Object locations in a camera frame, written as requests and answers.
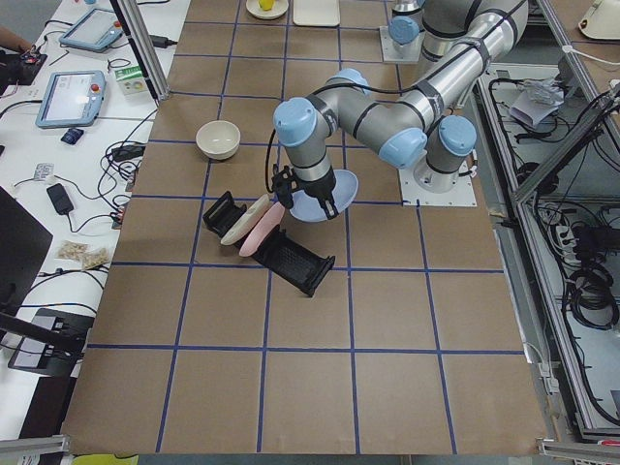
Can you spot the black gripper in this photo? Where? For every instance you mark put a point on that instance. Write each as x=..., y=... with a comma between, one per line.
x=318, y=188

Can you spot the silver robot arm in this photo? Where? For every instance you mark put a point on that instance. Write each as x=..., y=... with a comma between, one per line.
x=459, y=41
x=405, y=31

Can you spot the pink plate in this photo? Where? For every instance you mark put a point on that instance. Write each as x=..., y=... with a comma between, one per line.
x=258, y=235

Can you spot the cream plate in rack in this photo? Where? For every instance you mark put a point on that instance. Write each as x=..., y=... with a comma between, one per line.
x=248, y=220

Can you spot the cream plate under lemon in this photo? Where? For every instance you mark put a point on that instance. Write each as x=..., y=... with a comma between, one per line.
x=280, y=7

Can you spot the black dish rack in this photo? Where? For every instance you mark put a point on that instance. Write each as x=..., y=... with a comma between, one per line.
x=291, y=261

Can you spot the cream bowl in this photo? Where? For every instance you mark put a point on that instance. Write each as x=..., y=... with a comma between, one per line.
x=218, y=140

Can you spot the white rectangular tray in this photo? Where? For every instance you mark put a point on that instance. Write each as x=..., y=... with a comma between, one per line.
x=316, y=13

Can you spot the yellow lemon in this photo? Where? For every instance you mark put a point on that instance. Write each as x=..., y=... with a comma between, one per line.
x=266, y=5

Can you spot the green and white box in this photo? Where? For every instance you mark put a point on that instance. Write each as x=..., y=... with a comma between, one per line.
x=130, y=80

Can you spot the black power adapter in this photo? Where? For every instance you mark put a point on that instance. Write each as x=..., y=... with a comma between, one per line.
x=162, y=41

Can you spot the black smartphone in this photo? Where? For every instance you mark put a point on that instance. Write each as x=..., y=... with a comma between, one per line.
x=60, y=199

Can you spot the near teach pendant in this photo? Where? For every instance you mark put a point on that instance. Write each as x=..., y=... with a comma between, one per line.
x=72, y=99

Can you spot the teach pendant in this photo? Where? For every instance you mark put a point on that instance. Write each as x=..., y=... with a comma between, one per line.
x=72, y=99
x=96, y=31

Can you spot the far teach pendant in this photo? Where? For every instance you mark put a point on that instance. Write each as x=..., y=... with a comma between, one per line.
x=96, y=31

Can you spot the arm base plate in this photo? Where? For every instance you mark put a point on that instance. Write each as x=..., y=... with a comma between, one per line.
x=422, y=186
x=394, y=53

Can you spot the aluminium frame post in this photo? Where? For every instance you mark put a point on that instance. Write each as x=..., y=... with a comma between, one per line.
x=134, y=28

